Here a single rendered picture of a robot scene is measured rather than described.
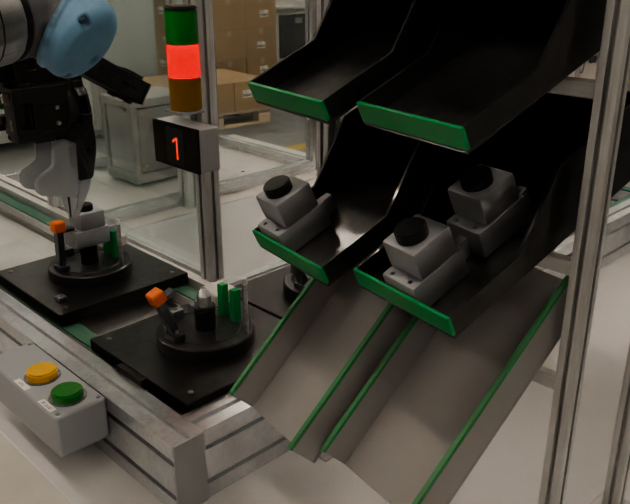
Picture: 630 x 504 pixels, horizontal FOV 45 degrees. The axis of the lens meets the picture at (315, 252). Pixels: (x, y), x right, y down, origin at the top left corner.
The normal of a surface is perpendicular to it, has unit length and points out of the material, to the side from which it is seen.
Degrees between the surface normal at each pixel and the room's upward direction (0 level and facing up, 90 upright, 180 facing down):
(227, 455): 90
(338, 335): 45
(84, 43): 127
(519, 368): 90
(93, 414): 90
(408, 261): 115
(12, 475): 0
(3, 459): 0
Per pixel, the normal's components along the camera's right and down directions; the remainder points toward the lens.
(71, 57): 0.74, 0.67
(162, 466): -0.71, 0.26
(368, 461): -0.59, -0.51
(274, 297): 0.00, -0.93
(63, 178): 0.70, 0.31
